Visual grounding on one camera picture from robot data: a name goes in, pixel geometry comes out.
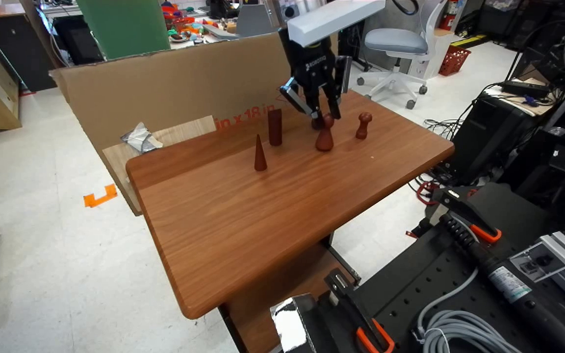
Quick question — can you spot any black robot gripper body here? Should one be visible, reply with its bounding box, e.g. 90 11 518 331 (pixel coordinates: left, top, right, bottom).
280 35 351 95

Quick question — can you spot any brown ball-top pawn piece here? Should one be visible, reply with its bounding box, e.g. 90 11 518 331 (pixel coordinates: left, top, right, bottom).
314 117 333 152

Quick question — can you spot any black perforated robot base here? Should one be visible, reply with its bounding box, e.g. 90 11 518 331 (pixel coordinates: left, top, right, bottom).
351 184 565 353

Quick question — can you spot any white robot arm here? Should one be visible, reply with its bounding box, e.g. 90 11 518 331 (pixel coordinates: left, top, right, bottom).
278 0 384 129

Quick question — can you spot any brown slanted cylinder piece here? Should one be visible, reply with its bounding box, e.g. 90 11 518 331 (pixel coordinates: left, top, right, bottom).
267 109 282 146

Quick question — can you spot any brown mushroom-top peg piece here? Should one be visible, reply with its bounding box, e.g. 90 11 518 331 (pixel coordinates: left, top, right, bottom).
355 111 373 139

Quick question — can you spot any brown wooden cone piece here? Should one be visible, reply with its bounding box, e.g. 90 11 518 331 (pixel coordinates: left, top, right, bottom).
253 133 267 170

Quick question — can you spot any white swivel chair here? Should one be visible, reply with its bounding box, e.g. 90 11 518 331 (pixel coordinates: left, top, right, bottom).
357 0 447 109

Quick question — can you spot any large cardboard box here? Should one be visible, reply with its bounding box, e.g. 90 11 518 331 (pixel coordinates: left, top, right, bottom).
51 33 288 215

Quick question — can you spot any red bin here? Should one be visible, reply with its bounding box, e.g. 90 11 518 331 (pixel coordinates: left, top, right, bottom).
439 45 471 76

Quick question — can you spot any wooden table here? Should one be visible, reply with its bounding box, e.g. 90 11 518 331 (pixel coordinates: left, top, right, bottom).
125 92 453 353

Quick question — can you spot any crumpled silver wrapper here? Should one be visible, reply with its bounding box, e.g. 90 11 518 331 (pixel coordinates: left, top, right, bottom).
122 123 163 152

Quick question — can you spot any green board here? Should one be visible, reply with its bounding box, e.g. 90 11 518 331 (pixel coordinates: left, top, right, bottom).
76 0 169 60

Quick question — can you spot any orange floor tape marker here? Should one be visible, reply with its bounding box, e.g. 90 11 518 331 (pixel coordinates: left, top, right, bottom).
82 184 118 207

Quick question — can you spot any orange-handled clamp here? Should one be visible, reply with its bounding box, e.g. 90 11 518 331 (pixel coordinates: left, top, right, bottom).
326 268 396 353
428 188 502 245

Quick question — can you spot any grey coiled cable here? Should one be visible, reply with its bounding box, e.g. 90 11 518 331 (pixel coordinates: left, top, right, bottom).
414 266 526 353

